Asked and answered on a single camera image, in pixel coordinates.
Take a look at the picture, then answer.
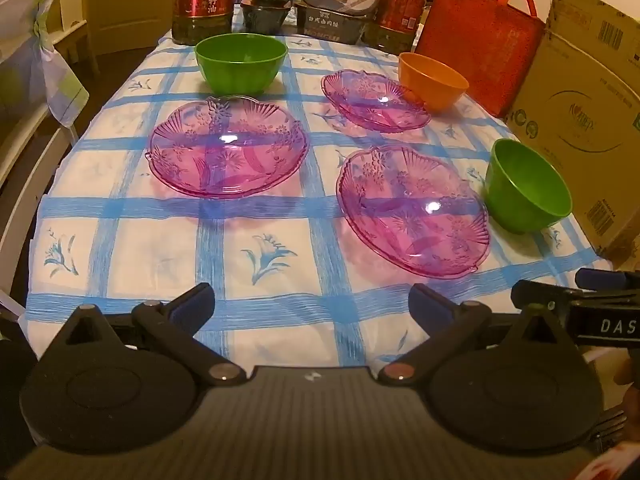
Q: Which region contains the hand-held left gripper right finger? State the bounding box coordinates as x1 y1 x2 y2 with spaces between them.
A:
372 283 586 386

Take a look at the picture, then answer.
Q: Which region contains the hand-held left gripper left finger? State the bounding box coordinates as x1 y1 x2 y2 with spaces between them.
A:
37 282 248 386

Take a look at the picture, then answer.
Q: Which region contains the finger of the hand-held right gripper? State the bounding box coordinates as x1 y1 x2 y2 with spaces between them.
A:
511 280 576 318
575 268 640 293

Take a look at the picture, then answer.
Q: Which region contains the purple transparent plate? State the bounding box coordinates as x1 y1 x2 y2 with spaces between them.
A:
320 70 432 134
336 145 490 279
146 96 311 200

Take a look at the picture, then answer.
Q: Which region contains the green plastic bowl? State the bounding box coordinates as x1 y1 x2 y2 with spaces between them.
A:
484 138 572 234
195 33 288 97

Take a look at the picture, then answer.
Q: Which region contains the orange plastic bowl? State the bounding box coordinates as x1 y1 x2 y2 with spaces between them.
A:
398 52 470 113

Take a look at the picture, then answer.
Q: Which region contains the blue checked floral tablecloth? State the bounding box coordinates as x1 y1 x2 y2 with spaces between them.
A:
25 30 616 396

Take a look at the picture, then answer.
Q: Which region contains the large cardboard box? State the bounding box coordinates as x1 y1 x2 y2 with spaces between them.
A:
505 0 640 271

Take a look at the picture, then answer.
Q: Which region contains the red tote bag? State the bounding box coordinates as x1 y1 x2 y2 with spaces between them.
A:
415 0 547 118

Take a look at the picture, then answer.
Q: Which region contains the pastel checked chair cover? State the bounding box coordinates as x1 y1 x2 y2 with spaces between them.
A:
0 0 90 131

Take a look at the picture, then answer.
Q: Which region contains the cooking oil bottle red label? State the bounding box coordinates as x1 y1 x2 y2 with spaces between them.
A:
171 0 240 46
362 0 432 53

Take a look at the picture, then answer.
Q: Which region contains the white ornate chair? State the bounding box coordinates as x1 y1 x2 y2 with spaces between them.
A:
45 0 96 81

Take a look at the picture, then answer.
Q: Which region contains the wooden door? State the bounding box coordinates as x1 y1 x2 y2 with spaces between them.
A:
80 0 176 56

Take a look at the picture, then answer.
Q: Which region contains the white chair frame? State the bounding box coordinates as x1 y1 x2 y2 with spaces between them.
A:
0 105 76 291

